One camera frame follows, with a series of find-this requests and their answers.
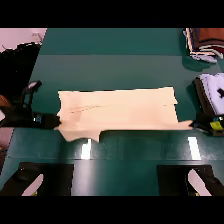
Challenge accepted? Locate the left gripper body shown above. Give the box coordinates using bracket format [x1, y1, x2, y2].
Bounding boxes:
[32, 112, 62, 131]

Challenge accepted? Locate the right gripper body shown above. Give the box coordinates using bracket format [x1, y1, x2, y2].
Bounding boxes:
[189, 112, 216, 134]

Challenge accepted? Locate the cream T-shirt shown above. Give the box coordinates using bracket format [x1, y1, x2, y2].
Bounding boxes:
[54, 86, 195, 143]

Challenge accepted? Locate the white folded garment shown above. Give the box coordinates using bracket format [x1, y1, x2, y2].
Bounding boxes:
[199, 72, 224, 116]

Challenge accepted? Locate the heap of black clothes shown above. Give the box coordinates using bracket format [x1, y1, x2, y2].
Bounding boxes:
[0, 42, 42, 101]

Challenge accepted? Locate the stack of folded clothes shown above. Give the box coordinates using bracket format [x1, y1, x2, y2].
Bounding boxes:
[182, 27, 224, 65]

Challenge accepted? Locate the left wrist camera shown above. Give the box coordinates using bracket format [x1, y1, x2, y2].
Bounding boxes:
[20, 79, 43, 112]

